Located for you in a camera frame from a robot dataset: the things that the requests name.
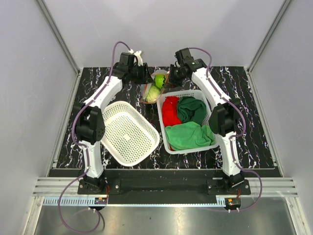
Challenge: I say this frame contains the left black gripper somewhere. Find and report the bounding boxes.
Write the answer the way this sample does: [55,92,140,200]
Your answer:
[129,63,154,85]

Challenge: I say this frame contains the green fake watermelon ball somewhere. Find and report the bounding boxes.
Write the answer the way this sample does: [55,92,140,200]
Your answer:
[154,74,167,90]

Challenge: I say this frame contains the clear zip top bag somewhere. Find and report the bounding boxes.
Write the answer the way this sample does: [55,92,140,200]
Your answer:
[140,70,169,104]

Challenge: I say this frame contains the green fake cabbage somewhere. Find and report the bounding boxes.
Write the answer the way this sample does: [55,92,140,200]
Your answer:
[145,87,160,103]

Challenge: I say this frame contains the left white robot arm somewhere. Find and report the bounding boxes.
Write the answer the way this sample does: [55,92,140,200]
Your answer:
[72,50,151,194]

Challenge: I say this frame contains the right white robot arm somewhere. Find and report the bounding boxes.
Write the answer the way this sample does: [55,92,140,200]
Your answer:
[169,48,246,194]

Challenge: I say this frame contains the red cloth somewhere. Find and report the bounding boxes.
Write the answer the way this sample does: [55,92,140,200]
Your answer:
[161,96,181,127]

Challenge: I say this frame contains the dark green cloth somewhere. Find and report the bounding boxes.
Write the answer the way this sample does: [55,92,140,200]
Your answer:
[177,96,207,125]

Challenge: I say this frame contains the white basket with cloths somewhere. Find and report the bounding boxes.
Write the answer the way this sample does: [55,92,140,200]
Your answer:
[157,90,218,154]

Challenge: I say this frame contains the light green towel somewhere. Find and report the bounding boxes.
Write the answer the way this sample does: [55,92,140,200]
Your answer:
[165,121,216,151]

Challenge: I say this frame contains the empty white perforated basket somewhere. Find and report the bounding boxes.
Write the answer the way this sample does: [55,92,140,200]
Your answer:
[101,101,160,167]

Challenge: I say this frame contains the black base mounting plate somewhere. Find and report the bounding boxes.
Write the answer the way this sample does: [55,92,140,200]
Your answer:
[78,178,251,196]

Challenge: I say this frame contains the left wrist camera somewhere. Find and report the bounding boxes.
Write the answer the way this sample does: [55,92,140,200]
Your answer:
[129,49,143,67]

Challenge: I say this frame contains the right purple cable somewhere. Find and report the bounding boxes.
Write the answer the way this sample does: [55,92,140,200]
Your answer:
[190,47,264,212]

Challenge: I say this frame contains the purple cable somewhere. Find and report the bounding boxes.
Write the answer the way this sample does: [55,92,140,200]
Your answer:
[190,47,264,212]
[57,41,134,232]

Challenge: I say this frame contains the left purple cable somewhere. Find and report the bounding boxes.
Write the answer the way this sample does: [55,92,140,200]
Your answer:
[57,41,134,232]

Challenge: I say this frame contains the white slotted cable duct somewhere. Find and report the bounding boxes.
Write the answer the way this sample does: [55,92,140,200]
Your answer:
[43,197,108,207]

